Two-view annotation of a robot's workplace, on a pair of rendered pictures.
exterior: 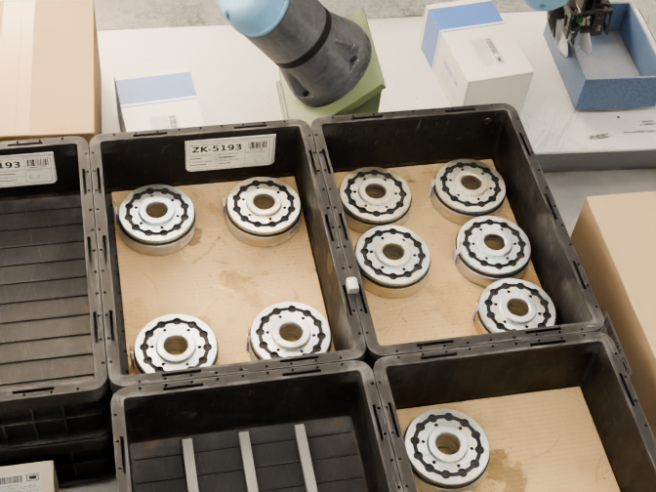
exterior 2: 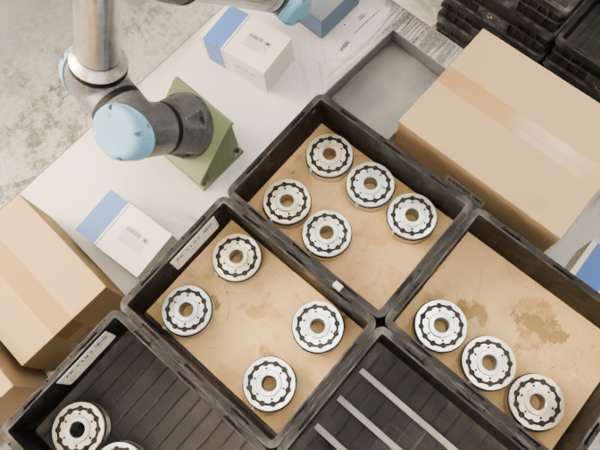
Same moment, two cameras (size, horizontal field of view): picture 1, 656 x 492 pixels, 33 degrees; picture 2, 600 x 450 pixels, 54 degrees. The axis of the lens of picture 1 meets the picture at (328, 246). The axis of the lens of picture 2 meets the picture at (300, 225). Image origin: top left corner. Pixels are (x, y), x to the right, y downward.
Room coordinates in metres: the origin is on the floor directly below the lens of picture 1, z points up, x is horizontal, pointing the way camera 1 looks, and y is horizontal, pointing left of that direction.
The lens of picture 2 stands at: (0.63, 0.10, 2.02)
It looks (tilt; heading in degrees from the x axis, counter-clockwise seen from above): 71 degrees down; 337
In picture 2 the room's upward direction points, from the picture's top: 10 degrees counter-clockwise
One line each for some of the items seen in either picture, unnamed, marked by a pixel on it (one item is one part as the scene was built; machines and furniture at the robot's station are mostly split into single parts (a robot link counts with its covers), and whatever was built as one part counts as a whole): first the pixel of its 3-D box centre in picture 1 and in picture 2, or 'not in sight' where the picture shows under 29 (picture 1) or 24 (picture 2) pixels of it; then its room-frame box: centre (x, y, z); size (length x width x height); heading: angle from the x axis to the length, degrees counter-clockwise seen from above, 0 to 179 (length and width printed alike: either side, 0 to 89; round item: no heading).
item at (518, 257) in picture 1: (493, 245); (370, 184); (0.98, -0.22, 0.86); 0.10 x 0.10 x 0.01
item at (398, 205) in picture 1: (375, 193); (287, 201); (1.05, -0.06, 0.86); 0.10 x 0.10 x 0.01
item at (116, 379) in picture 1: (219, 244); (246, 314); (0.87, 0.14, 0.92); 0.40 x 0.30 x 0.02; 17
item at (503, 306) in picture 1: (517, 307); (412, 215); (0.88, -0.26, 0.86); 0.05 x 0.05 x 0.01
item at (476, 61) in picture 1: (473, 58); (247, 47); (1.50, -0.21, 0.75); 0.20 x 0.12 x 0.09; 23
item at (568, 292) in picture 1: (440, 246); (347, 209); (0.96, -0.15, 0.87); 0.40 x 0.30 x 0.11; 17
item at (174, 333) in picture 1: (176, 346); (269, 383); (0.75, 0.17, 0.86); 0.05 x 0.05 x 0.01
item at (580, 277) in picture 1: (447, 222); (347, 200); (0.96, -0.15, 0.92); 0.40 x 0.30 x 0.02; 17
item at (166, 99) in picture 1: (163, 135); (128, 237); (1.22, 0.28, 0.75); 0.20 x 0.12 x 0.09; 21
